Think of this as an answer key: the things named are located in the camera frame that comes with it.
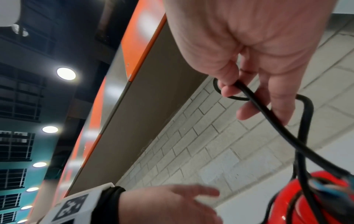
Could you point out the orange and grey cabinet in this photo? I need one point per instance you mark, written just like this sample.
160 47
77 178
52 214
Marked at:
132 131

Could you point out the red hair dryer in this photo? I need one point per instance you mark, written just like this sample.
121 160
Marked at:
282 207

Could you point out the row of round ceiling lights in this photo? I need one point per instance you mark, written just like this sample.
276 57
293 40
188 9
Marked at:
66 73

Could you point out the person's left hand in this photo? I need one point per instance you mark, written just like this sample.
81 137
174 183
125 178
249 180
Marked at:
166 205

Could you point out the person's right hand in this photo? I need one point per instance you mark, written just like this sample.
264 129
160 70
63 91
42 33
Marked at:
249 32

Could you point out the left wristband with marker tiles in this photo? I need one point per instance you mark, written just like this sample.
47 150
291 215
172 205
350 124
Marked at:
74 205

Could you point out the white round lamp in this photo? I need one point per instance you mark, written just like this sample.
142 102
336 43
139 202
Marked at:
9 11

